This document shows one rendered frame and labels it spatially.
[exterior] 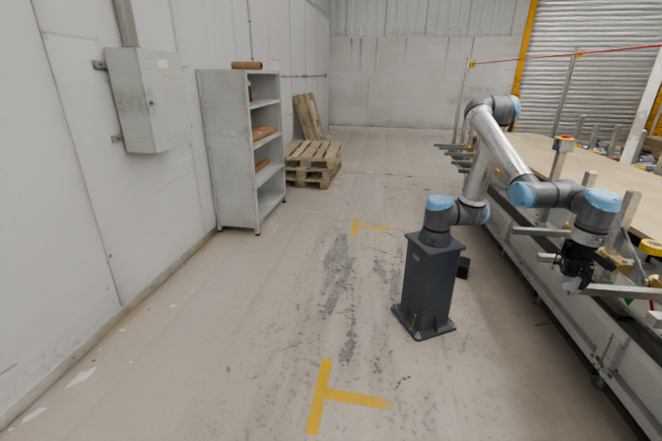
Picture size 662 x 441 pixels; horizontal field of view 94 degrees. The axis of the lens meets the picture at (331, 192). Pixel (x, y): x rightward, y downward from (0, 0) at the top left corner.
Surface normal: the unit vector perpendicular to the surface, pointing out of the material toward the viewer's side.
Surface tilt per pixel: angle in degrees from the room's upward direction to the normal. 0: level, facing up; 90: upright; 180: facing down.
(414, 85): 90
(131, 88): 90
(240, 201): 90
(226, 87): 90
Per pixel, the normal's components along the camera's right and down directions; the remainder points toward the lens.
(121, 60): -0.17, 0.36
